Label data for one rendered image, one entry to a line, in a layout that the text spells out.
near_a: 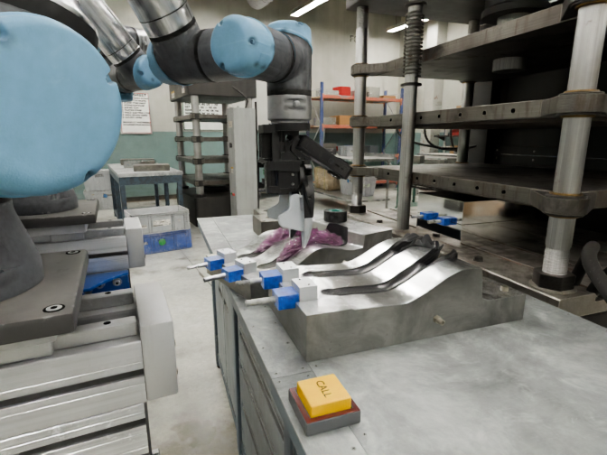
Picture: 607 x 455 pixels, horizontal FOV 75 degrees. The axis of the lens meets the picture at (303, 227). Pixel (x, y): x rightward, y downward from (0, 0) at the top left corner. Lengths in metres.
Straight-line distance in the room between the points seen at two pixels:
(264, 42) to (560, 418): 0.66
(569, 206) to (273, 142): 0.79
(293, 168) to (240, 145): 4.58
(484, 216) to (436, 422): 1.08
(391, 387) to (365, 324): 0.12
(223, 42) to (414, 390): 0.58
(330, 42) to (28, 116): 9.41
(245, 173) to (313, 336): 4.64
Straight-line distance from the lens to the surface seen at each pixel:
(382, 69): 2.07
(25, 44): 0.31
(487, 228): 1.63
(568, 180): 1.19
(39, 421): 0.50
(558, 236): 1.22
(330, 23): 9.74
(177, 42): 0.65
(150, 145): 8.03
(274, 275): 0.83
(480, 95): 2.60
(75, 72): 0.33
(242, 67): 0.57
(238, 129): 5.23
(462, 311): 0.86
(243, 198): 5.30
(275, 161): 0.67
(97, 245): 0.93
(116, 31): 1.05
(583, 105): 1.17
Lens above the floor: 1.18
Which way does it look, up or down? 13 degrees down
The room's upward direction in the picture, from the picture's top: straight up
